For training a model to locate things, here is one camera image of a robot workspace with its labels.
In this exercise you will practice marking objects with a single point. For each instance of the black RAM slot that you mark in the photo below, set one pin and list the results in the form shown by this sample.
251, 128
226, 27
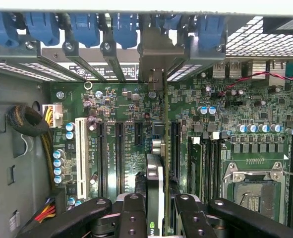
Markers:
292, 178
207, 171
216, 171

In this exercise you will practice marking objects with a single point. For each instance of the green motherboard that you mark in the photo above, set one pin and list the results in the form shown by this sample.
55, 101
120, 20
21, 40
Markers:
126, 104

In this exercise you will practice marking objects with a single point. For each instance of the silver USB port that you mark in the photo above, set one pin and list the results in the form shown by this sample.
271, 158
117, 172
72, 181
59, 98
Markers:
219, 70
235, 70

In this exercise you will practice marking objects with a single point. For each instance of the open black PC case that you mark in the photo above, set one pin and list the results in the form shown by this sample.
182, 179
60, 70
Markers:
12, 161

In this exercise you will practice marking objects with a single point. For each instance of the silver slot cover bracket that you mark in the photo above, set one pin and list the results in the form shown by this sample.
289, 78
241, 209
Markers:
86, 64
115, 64

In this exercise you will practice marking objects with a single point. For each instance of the short black expansion slot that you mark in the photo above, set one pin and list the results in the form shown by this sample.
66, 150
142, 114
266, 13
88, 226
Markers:
139, 134

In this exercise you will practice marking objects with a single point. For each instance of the CPU socket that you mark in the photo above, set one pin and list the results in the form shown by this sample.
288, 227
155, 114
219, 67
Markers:
255, 196

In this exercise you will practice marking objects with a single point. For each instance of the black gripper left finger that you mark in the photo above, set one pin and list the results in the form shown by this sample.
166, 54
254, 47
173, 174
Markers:
134, 218

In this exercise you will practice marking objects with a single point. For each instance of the white power connector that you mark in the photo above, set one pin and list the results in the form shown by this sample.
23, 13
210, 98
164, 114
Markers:
55, 115

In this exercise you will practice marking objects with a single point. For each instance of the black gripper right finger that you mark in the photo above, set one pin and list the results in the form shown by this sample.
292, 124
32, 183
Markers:
193, 218

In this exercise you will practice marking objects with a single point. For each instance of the blue slot clip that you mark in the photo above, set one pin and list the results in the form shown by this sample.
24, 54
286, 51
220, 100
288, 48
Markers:
84, 28
125, 29
172, 22
0, 29
43, 28
209, 31

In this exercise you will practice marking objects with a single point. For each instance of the long black expansion slot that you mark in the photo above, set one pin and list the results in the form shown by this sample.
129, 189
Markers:
175, 148
120, 158
101, 158

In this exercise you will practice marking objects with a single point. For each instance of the white expansion slot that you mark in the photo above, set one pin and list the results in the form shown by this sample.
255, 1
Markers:
81, 158

